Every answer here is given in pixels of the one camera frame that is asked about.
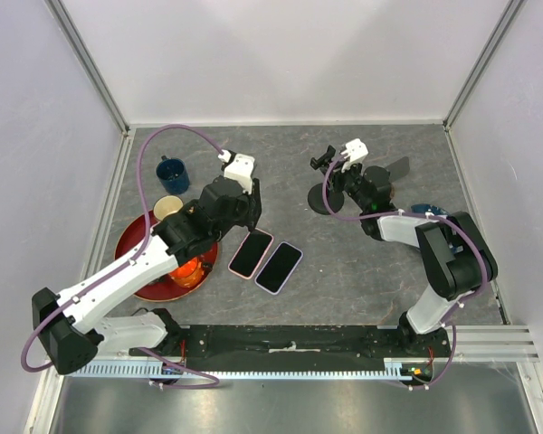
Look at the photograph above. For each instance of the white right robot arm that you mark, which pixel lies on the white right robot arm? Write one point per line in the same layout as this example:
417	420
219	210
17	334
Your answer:
457	261

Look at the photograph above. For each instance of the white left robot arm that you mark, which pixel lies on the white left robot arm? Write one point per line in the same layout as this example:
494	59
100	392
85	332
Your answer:
74	325

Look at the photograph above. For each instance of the dark blue enamel mug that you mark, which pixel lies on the dark blue enamel mug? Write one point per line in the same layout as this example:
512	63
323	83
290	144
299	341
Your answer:
172	174

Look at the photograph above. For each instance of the cream enamel mug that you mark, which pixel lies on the cream enamel mug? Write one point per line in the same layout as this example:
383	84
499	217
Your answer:
167	205

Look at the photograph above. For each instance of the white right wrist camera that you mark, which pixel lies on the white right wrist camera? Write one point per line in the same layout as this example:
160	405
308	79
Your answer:
353	152

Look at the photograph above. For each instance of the phone with pink case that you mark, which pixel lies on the phone with pink case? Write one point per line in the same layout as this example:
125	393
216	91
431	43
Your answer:
250	253

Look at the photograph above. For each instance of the red round tray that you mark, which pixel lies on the red round tray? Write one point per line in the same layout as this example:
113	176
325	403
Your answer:
163	289

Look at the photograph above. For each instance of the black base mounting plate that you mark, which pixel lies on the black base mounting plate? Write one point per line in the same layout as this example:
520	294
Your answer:
290	347

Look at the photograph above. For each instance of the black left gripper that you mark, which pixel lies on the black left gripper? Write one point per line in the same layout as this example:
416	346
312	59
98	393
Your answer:
250	205

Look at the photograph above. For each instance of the slotted cable duct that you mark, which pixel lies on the slotted cable duct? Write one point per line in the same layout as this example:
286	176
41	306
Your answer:
156	370

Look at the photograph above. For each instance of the wooden-base phone stand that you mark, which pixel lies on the wooden-base phone stand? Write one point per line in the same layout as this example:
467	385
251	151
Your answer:
397	170

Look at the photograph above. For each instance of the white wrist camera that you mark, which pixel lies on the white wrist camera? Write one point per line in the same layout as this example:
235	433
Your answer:
353	152
238	167

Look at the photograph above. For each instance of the black round-base phone stand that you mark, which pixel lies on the black round-base phone stand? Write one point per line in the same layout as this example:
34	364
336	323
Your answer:
318	193

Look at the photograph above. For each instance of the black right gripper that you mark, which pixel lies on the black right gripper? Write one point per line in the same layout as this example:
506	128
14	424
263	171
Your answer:
340	175

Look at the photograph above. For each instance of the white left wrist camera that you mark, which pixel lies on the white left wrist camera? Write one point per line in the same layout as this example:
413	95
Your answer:
238	167

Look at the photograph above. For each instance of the phone with lilac case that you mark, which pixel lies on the phone with lilac case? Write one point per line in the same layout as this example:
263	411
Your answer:
278	268

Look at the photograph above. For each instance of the orange enamel mug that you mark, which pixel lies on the orange enamel mug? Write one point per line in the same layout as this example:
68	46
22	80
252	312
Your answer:
192	273

